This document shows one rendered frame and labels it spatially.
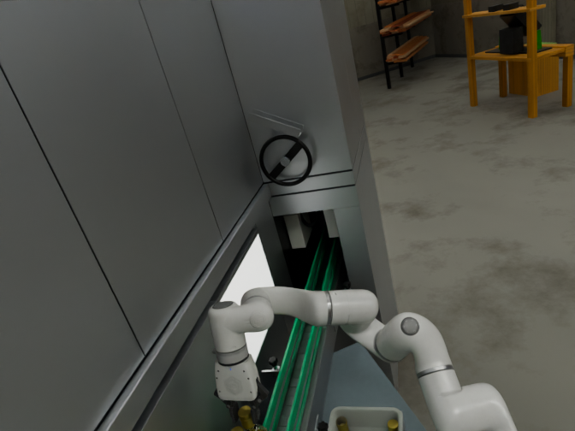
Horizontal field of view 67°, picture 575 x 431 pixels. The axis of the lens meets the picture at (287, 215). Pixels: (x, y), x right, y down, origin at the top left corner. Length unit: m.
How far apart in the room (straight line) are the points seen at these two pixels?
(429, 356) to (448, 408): 0.11
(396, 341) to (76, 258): 0.71
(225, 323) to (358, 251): 0.98
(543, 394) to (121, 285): 2.20
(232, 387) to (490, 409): 0.57
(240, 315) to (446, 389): 0.48
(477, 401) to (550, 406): 1.58
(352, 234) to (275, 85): 0.69
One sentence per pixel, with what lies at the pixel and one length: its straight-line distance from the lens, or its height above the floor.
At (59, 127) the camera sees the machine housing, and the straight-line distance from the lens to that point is 0.93.
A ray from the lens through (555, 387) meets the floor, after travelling 2.73.
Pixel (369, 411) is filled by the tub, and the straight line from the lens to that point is 1.52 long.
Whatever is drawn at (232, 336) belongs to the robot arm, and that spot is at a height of 1.37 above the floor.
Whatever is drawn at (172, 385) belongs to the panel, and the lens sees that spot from 1.10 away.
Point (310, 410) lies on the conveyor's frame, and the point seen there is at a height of 0.88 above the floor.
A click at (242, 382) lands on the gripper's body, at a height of 1.26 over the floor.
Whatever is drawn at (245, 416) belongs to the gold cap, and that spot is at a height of 1.16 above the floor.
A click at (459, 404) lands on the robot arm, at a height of 1.18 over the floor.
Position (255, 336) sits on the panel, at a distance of 1.54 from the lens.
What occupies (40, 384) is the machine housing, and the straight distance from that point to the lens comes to 0.86.
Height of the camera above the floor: 1.99
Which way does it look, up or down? 24 degrees down
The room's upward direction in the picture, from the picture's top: 15 degrees counter-clockwise
